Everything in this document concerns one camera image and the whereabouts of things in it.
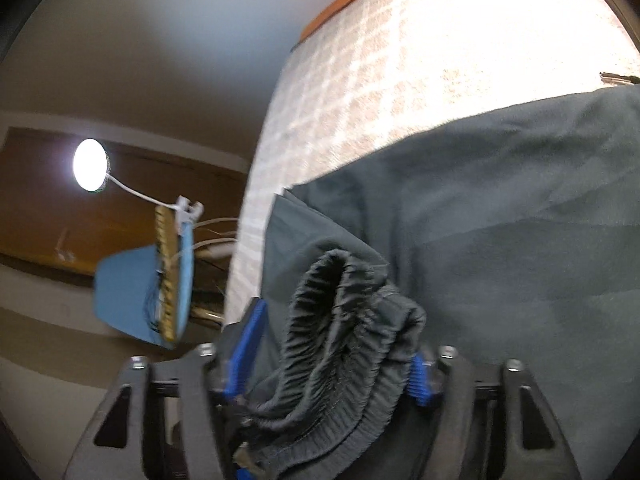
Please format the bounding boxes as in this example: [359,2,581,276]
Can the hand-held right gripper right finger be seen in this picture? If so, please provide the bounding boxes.
[407,345,583,480]

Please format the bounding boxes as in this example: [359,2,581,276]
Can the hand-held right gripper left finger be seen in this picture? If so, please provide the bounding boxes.
[62,300,266,480]

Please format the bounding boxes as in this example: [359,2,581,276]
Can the dark grey pants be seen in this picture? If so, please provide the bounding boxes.
[220,80,640,480]

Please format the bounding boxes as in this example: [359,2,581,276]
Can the blue object with gold trim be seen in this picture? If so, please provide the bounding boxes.
[93,201,197,352]

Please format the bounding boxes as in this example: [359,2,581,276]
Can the white plastic clip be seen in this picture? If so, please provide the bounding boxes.
[175,197,204,224]

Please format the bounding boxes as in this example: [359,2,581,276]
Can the small round white lamp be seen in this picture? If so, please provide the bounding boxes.
[72,138,109,194]

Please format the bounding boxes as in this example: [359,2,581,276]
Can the checkered beige bed sheet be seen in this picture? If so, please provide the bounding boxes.
[224,0,640,328]

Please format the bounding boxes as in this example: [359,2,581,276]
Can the thin white lamp cable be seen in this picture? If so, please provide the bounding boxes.
[104,174,182,209]

